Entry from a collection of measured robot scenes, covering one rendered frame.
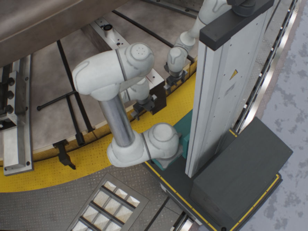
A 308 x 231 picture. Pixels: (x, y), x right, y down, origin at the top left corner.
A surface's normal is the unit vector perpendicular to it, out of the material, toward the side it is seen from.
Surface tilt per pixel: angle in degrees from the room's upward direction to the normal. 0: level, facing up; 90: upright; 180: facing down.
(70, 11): 90
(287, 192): 0
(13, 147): 0
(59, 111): 0
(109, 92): 87
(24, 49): 90
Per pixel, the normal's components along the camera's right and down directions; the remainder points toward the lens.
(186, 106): -0.06, -0.44
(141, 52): 0.22, -0.14
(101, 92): 0.27, 0.82
